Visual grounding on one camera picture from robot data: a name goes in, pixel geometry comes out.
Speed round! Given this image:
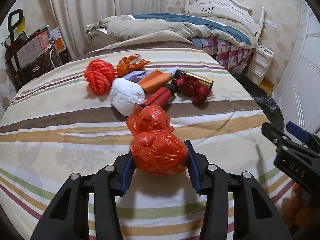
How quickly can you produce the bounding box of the orange plastic bag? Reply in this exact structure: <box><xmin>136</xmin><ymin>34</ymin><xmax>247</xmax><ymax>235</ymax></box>
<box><xmin>126</xmin><ymin>105</ymin><xmax>188</xmax><ymax>177</ymax></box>

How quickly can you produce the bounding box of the orange and white box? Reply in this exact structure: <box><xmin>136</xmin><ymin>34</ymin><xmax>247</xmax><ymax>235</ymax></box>
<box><xmin>50</xmin><ymin>27</ymin><xmax>67</xmax><ymax>53</ymax></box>

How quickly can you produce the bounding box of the dark red yarn bundle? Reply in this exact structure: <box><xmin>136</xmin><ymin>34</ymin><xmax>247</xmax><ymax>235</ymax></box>
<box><xmin>172</xmin><ymin>74</ymin><xmax>216</xmax><ymax>104</ymax></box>

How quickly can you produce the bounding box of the orange mesh ball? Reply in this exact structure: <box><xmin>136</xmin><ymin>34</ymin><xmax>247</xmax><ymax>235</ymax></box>
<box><xmin>84</xmin><ymin>59</ymin><xmax>117</xmax><ymax>95</ymax></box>

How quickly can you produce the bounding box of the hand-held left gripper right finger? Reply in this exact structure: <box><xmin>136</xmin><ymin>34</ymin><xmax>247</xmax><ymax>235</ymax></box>
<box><xmin>184</xmin><ymin>139</ymin><xmax>293</xmax><ymax>240</ymax></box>

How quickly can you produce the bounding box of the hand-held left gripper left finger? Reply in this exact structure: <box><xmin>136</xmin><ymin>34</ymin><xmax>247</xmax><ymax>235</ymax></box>
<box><xmin>30</xmin><ymin>154</ymin><xmax>137</xmax><ymax>240</ymax></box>

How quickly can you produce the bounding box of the beige and blue quilt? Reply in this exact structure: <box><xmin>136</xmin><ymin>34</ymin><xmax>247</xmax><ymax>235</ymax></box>
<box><xmin>86</xmin><ymin>12</ymin><xmax>259</xmax><ymax>48</ymax></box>

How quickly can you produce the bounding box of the gold metal can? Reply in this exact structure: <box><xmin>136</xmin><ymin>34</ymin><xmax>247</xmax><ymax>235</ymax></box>
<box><xmin>186</xmin><ymin>71</ymin><xmax>215</xmax><ymax>90</ymax></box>

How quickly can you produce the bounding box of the brown patterned storage basket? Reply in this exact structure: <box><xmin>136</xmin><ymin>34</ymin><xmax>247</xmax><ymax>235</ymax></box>
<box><xmin>5</xmin><ymin>42</ymin><xmax>63</xmax><ymax>87</ymax></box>

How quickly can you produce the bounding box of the lavender crumpled paper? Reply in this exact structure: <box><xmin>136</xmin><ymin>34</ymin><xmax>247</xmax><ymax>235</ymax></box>
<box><xmin>122</xmin><ymin>70</ymin><xmax>152</xmax><ymax>84</ymax></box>

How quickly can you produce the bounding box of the person's right hand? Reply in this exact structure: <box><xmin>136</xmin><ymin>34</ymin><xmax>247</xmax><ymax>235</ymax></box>
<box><xmin>281</xmin><ymin>182</ymin><xmax>312</xmax><ymax>230</ymax></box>

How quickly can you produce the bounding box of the yellow tag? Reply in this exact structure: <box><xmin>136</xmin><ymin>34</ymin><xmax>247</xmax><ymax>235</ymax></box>
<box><xmin>15</xmin><ymin>15</ymin><xmax>27</xmax><ymax>34</ymax></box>

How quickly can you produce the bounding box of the cream curtain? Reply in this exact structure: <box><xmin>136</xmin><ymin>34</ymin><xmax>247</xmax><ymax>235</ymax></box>
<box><xmin>44</xmin><ymin>0</ymin><xmax>167</xmax><ymax>58</ymax></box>

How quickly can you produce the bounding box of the grey cardboard box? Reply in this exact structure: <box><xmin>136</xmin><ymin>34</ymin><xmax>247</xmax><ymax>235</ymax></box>
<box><xmin>15</xmin><ymin>30</ymin><xmax>54</xmax><ymax>65</ymax></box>

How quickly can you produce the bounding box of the red cylinder tube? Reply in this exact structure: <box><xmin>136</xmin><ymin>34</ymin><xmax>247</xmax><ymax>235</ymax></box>
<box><xmin>140</xmin><ymin>84</ymin><xmax>178</xmax><ymax>108</ymax></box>

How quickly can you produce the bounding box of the orange crumpled wrapper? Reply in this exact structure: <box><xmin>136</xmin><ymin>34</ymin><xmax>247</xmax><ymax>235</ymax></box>
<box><xmin>117</xmin><ymin>54</ymin><xmax>151</xmax><ymax>78</ymax></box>

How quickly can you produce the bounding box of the white paper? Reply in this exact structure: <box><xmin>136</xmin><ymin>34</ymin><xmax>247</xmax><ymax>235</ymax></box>
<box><xmin>109</xmin><ymin>78</ymin><xmax>146</xmax><ymax>116</ymax></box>

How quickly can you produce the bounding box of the striped bed sheet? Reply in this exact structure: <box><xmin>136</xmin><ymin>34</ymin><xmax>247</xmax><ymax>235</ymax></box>
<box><xmin>0</xmin><ymin>40</ymin><xmax>300</xmax><ymax>240</ymax></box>

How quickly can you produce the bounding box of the black trash bag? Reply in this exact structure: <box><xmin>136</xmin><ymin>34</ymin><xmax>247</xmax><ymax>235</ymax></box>
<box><xmin>231</xmin><ymin>70</ymin><xmax>285</xmax><ymax>137</ymax></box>

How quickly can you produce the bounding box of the black trolley handle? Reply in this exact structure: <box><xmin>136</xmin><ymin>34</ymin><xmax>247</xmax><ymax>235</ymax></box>
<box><xmin>7</xmin><ymin>9</ymin><xmax>25</xmax><ymax>72</ymax></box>

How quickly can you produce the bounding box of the white drawer unit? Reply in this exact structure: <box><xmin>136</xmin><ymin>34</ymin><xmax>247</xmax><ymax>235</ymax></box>
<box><xmin>247</xmin><ymin>45</ymin><xmax>273</xmax><ymax>83</ymax></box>

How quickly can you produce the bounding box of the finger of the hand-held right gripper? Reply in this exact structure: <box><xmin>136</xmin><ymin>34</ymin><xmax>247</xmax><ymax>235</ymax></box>
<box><xmin>286</xmin><ymin>121</ymin><xmax>320</xmax><ymax>152</ymax></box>
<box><xmin>261</xmin><ymin>122</ymin><xmax>290</xmax><ymax>151</ymax></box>

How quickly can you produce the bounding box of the bed with beige duvet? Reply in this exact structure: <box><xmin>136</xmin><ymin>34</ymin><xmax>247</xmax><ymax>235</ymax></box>
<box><xmin>86</xmin><ymin>0</ymin><xmax>266</xmax><ymax>53</ymax></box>

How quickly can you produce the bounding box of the plaid bed sheet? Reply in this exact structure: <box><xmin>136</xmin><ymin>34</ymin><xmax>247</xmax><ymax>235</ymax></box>
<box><xmin>189</xmin><ymin>37</ymin><xmax>253</xmax><ymax>72</ymax></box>

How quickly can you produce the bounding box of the orange paper box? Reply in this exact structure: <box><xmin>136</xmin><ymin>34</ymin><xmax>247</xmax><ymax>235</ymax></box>
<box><xmin>137</xmin><ymin>69</ymin><xmax>173</xmax><ymax>93</ymax></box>

